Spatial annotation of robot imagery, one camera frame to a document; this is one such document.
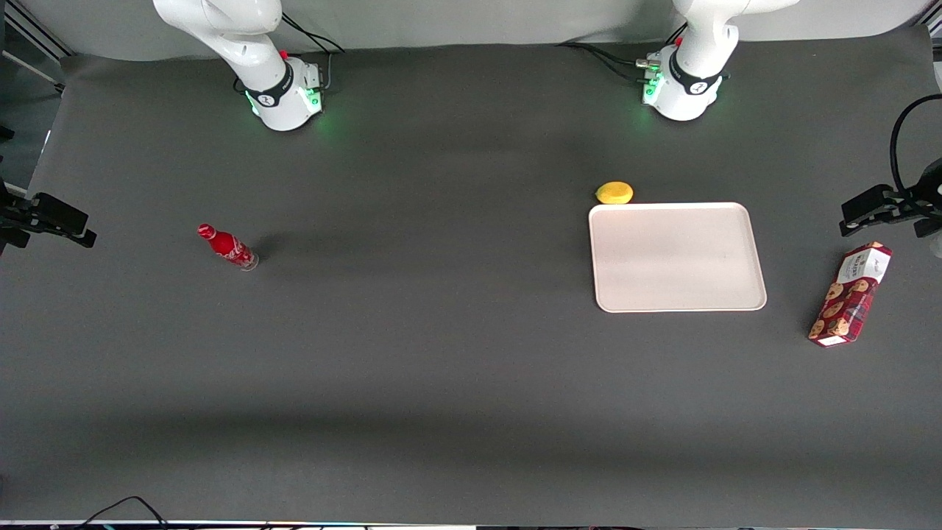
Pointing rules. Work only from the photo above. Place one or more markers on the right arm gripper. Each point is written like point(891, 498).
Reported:
point(16, 214)

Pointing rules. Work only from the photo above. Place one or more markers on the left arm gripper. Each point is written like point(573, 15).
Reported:
point(920, 201)

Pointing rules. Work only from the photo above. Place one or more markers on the red cookie box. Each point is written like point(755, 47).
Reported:
point(850, 294)

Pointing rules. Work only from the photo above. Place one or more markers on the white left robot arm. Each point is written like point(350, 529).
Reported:
point(695, 66)

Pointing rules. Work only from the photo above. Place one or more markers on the white rectangular tray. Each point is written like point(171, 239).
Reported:
point(675, 258)

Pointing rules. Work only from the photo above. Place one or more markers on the red cola bottle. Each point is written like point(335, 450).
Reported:
point(228, 247)

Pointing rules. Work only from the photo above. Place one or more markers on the yellow lemon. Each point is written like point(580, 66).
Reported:
point(614, 193)

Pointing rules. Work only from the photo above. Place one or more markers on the dark grey table cloth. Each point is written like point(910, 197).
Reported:
point(441, 353)

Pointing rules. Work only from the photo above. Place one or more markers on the aluminium frame rail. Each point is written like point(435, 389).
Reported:
point(37, 29)

